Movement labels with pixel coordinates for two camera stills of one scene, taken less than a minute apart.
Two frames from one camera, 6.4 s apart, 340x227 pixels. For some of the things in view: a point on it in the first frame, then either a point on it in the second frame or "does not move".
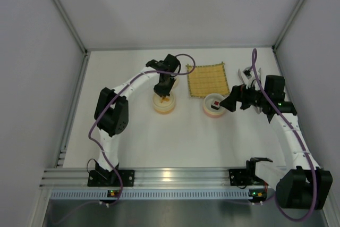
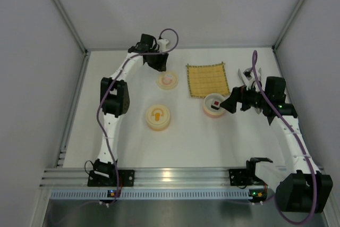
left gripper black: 162,90 to 155,58
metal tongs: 247,76 does not move
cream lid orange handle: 168,103 to 158,115
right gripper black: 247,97 does not move
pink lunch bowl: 207,109 does not move
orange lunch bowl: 164,105 to 159,128
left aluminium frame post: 60,9 does not move
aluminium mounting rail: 144,177 does not move
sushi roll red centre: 215,104 does not move
